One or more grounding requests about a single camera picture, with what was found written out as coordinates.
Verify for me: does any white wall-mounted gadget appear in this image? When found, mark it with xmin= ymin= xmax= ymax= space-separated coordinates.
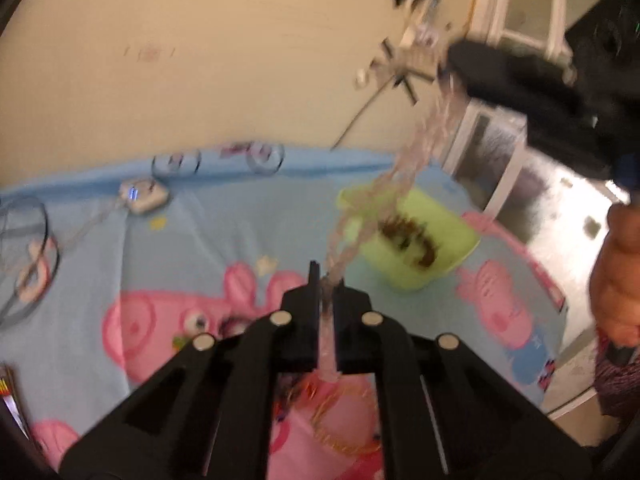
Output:
xmin=356 ymin=0 xmax=453 ymax=86

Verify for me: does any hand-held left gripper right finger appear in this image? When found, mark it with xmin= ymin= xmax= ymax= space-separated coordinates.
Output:
xmin=332 ymin=280 xmax=596 ymax=480

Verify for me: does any thin white device cable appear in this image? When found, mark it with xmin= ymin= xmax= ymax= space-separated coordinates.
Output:
xmin=60 ymin=197 xmax=126 ymax=256

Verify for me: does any person's right hand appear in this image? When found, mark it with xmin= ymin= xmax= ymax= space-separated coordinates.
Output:
xmin=589 ymin=204 xmax=640 ymax=347

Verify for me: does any colourful striped strip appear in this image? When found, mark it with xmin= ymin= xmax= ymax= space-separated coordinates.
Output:
xmin=0 ymin=360 xmax=31 ymax=441

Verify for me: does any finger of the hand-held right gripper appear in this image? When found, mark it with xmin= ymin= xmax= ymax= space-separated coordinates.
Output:
xmin=445 ymin=39 xmax=581 ymax=121

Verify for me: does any white framed glass door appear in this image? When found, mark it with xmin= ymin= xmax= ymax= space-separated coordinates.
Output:
xmin=442 ymin=0 xmax=576 ymax=218

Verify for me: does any cartoon pig printed blanket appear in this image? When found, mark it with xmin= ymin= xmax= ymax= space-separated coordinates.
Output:
xmin=0 ymin=142 xmax=568 ymax=480

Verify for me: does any white wall cable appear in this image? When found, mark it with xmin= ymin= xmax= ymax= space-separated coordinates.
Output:
xmin=330 ymin=60 xmax=401 ymax=152

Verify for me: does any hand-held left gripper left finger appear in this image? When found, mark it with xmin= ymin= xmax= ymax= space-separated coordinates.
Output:
xmin=59 ymin=260 xmax=322 ymax=480

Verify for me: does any green plastic basket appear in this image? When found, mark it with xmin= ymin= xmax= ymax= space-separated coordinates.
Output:
xmin=336 ymin=180 xmax=482 ymax=292

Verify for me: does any pile of dark bead jewelry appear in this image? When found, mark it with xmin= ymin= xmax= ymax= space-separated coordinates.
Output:
xmin=380 ymin=212 xmax=441 ymax=268

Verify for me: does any pink bead necklace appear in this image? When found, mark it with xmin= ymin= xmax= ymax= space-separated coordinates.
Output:
xmin=315 ymin=60 xmax=471 ymax=386

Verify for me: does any small white device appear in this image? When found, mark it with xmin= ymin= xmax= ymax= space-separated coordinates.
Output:
xmin=119 ymin=176 xmax=170 ymax=215

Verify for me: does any dark red patterned clothing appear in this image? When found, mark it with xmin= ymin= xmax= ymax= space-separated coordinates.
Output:
xmin=594 ymin=330 xmax=640 ymax=418

